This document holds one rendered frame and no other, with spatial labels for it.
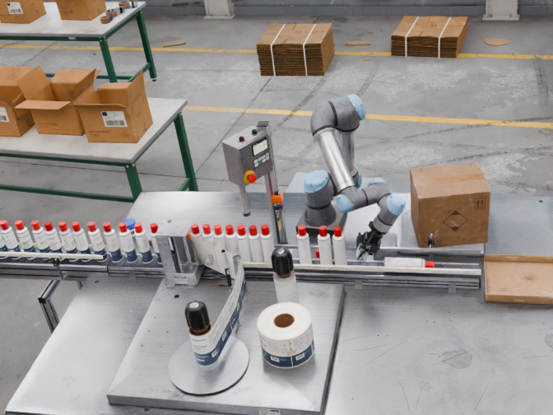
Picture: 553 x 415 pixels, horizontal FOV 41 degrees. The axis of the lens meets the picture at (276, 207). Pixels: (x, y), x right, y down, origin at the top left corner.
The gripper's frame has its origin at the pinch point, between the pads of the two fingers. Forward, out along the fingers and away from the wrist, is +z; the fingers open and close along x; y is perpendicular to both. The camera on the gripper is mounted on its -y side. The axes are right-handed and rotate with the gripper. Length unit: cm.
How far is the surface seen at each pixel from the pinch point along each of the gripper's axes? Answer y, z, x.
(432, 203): -18.2, -27.9, 18.5
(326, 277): 5.9, 12.8, -8.4
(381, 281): 5.9, 2.2, 12.3
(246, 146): -2, -25, -63
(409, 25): -455, 65, 32
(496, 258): -12, -21, 54
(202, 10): -572, 202, -177
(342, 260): 2.4, 3.7, -5.5
